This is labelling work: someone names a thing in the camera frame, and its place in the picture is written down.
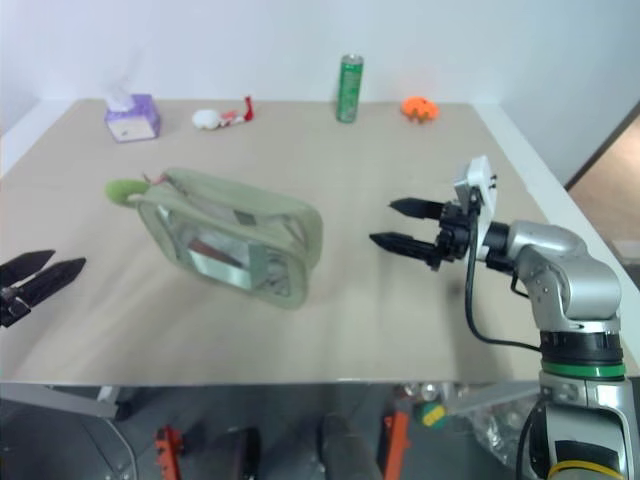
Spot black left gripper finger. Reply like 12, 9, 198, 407
17, 257, 88, 307
0, 249, 57, 291

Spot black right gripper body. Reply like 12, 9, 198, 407
426, 199, 477, 273

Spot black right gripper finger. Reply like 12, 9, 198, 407
388, 198, 446, 222
368, 232, 439, 260

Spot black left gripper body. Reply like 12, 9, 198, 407
0, 285, 32, 329

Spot green transparent toiletry pouch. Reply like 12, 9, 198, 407
131, 167, 324, 312

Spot orange plastic toy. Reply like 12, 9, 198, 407
400, 96, 441, 124

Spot green fuzzy zipper pull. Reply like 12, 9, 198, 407
104, 178, 150, 205

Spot green drink can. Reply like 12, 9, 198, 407
335, 53, 365, 124

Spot green and yellow round object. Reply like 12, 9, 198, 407
418, 402, 446, 428

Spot purple tissue box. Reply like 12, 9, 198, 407
103, 93, 163, 144

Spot orange clamp stand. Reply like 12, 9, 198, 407
153, 425, 187, 480
383, 409, 415, 480

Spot clear plastic bag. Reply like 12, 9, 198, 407
452, 383, 544, 471

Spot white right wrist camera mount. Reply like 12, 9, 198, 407
452, 155, 500, 264

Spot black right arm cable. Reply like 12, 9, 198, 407
464, 207, 544, 351

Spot grey table frame bar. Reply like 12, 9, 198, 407
0, 383, 121, 420

